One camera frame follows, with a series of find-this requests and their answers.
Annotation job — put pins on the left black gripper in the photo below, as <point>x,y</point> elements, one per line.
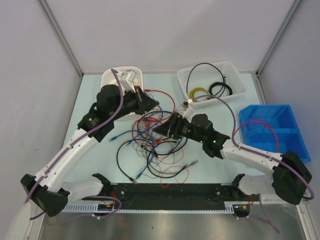
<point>144,103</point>

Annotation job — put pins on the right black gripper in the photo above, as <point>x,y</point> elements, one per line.
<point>177,121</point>

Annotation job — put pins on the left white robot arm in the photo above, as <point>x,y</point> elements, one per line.
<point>46,188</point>

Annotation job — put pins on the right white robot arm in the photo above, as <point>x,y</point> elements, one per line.
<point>290,178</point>

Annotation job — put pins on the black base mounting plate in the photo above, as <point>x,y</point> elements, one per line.
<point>176,197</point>

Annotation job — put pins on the right white perforated basket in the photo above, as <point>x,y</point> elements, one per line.
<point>220,79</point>

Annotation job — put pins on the blue plastic divided bin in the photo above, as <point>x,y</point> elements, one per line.
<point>272,128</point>

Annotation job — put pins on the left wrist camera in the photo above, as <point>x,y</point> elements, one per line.
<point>127,80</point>

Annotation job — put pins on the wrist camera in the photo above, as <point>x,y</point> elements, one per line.
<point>127,80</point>
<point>188,109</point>

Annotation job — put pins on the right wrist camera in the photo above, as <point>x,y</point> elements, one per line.
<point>188,109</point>

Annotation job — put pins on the white slotted cable duct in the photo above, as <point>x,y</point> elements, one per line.
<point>93,208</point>

